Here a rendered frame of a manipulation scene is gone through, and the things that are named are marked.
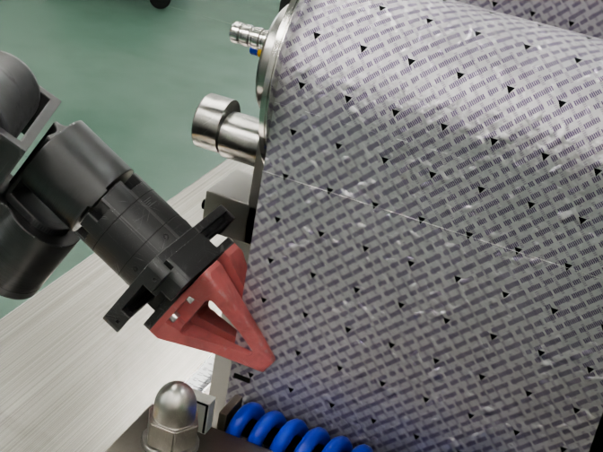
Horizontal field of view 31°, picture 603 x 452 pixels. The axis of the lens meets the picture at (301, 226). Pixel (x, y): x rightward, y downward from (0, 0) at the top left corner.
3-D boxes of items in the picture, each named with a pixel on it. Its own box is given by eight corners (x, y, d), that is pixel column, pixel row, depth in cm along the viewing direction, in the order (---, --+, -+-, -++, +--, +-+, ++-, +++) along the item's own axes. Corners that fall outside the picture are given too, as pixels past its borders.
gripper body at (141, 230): (120, 341, 70) (37, 260, 71) (192, 276, 79) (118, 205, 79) (173, 280, 67) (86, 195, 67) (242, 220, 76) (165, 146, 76)
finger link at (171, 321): (226, 411, 72) (124, 311, 73) (269, 360, 79) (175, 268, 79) (286, 352, 69) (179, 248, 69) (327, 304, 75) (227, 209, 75)
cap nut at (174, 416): (158, 417, 72) (166, 360, 70) (208, 437, 71) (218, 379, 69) (130, 447, 68) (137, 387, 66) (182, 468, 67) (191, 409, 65)
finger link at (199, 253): (214, 426, 71) (109, 325, 71) (258, 372, 77) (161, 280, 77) (275, 367, 67) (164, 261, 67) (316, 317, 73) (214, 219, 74)
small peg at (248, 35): (239, 27, 71) (234, 16, 70) (278, 38, 70) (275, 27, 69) (231, 46, 71) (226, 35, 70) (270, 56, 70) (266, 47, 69)
